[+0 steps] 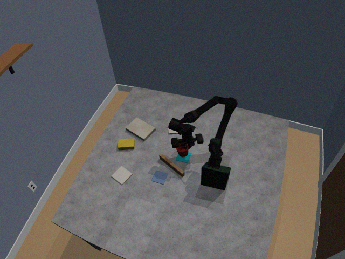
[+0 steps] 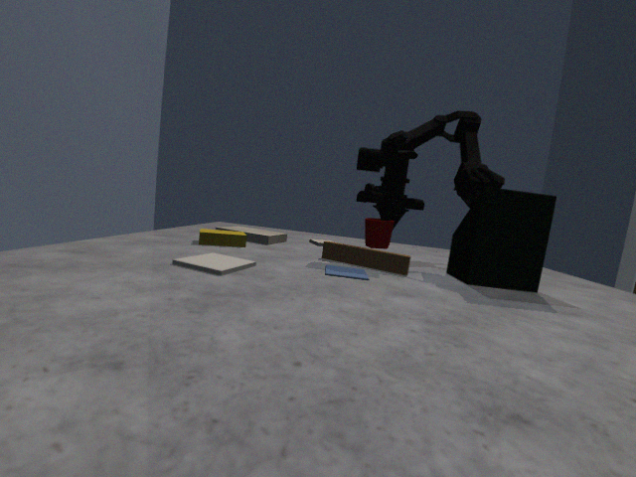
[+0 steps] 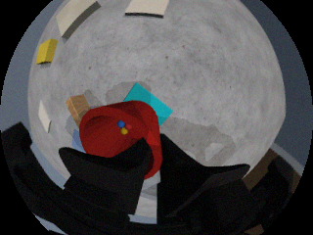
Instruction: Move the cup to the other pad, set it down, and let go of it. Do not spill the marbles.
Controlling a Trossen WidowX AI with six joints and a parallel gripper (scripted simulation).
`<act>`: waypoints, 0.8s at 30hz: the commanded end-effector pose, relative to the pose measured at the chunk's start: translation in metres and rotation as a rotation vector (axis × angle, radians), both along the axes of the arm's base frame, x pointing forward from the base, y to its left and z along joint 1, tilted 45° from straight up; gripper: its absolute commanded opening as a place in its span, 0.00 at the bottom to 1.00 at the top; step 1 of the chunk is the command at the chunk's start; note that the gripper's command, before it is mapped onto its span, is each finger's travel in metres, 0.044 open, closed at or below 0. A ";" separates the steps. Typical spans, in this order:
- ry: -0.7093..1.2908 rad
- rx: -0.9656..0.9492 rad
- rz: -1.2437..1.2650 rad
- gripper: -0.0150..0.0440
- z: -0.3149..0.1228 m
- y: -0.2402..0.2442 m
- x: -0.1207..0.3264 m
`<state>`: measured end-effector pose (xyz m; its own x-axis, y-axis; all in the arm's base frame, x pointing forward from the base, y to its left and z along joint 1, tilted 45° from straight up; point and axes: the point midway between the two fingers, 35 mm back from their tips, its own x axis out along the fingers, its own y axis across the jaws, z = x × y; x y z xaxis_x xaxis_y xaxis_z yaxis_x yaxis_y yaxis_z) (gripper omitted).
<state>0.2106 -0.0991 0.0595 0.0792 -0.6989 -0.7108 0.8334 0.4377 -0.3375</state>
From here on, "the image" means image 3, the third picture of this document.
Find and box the white flat square slab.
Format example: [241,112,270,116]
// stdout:
[39,99,51,133]

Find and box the olive yellow block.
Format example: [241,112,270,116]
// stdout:
[35,38,58,66]

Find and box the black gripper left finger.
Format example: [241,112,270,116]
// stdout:
[59,137,152,215]

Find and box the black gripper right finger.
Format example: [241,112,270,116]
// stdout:
[160,133,250,216]

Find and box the beige flat block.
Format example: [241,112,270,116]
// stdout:
[56,0,102,39]

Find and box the dark red cup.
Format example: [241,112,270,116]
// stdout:
[79,99,163,180]

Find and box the beige flat square pad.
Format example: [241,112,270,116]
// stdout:
[125,0,169,19]

